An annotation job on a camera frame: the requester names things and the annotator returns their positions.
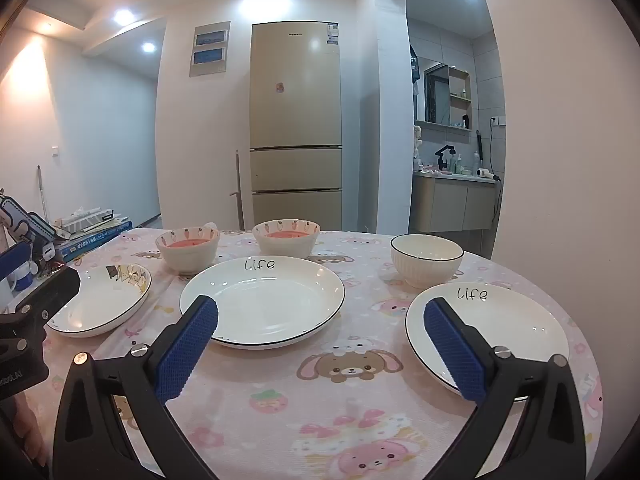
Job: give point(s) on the pink cartoon tablecloth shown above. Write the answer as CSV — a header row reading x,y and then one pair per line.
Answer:
x,y
320,390

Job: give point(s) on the white plate with black lettering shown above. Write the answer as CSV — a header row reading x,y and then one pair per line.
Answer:
x,y
270,302
510,330

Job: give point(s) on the white ribbed bowl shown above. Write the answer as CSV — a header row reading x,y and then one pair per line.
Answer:
x,y
425,267

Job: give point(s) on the black hanging brush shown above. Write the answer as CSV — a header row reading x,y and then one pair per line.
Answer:
x,y
479,142

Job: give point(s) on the blue white cartoon stand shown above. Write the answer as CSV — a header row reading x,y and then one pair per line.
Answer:
x,y
22,217

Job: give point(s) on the black faucet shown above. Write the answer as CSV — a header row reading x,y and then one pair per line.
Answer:
x,y
442,160

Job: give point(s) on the white hair dryer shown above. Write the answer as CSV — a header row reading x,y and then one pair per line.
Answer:
x,y
484,172

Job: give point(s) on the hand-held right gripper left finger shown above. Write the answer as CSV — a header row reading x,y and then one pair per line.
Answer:
x,y
187,347

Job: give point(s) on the white flat box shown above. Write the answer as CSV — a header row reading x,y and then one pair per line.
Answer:
x,y
85,219

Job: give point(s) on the dark hanging cloth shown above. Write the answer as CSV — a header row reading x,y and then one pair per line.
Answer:
x,y
413,65

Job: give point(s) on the white plush toy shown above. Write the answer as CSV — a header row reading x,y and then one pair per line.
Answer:
x,y
418,135

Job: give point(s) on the beige refrigerator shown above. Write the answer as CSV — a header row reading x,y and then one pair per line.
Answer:
x,y
295,110

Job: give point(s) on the green bottle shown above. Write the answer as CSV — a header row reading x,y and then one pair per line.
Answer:
x,y
454,164

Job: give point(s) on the round ceiling light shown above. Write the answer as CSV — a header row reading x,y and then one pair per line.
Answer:
x,y
122,16
148,47

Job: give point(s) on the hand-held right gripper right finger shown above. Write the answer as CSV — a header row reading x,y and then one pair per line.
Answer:
x,y
455,352

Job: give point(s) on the white plate with cartoon cats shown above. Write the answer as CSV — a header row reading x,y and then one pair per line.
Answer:
x,y
95,305

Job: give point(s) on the pink bowl with carrot print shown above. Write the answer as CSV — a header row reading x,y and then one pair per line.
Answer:
x,y
285,249
187,257

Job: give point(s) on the grey wall panel box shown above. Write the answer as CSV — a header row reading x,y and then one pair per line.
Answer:
x,y
210,50

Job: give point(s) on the bathroom mirror cabinet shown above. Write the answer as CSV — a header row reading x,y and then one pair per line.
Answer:
x,y
435,92

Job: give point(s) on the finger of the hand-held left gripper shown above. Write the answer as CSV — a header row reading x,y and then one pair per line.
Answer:
x,y
57,290
15,262

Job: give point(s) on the white plastic roll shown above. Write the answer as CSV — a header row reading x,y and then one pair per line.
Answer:
x,y
210,225

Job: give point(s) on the beige vanity cabinet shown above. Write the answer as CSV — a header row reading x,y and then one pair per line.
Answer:
x,y
450,202

